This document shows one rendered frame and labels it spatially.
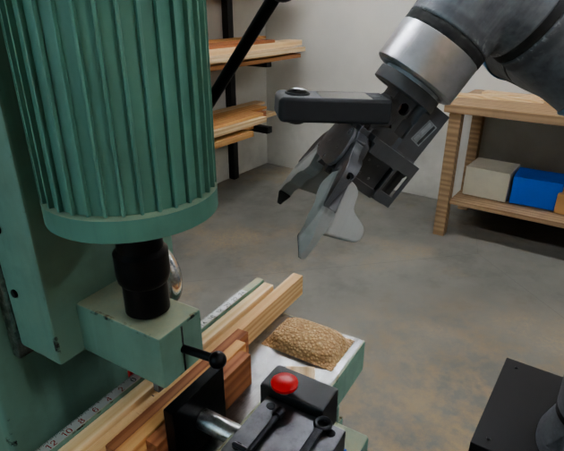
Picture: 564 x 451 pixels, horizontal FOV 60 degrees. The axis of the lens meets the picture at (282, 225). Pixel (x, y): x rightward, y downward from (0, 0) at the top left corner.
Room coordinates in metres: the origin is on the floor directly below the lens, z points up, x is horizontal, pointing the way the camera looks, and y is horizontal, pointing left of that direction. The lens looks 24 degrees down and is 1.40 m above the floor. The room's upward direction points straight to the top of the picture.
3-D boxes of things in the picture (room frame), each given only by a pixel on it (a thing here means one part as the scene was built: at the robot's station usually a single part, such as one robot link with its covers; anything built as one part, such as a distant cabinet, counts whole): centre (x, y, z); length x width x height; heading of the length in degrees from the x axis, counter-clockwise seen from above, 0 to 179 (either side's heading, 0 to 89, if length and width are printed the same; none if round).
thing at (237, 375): (0.48, 0.10, 0.93); 0.18 x 0.02 x 0.05; 149
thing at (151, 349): (0.50, 0.17, 1.03); 0.14 x 0.07 x 0.09; 59
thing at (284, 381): (0.42, 0.00, 1.02); 0.03 x 0.03 x 0.01
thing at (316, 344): (0.64, -0.04, 0.91); 0.12 x 0.09 x 0.03; 59
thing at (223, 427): (0.42, 0.08, 0.95); 0.09 x 0.07 x 0.09; 149
